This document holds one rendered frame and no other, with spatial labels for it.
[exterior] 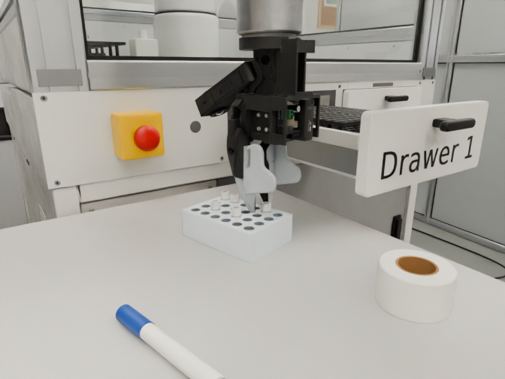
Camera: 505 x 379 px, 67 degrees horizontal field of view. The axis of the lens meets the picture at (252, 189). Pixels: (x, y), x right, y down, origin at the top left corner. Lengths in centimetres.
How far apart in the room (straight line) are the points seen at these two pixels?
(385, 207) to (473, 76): 146
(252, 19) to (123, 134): 29
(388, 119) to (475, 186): 206
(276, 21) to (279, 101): 8
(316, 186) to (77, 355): 72
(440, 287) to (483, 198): 218
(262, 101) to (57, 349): 31
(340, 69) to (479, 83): 165
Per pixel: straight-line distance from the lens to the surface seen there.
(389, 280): 39
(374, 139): 51
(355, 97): 96
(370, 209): 115
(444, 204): 269
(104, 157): 68
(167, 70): 69
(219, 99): 50
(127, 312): 37
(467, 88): 255
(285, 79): 44
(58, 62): 65
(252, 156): 47
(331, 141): 57
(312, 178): 95
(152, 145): 62
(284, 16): 45
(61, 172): 67
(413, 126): 57
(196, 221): 51
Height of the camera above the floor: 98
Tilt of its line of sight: 18 degrees down
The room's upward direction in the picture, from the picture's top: straight up
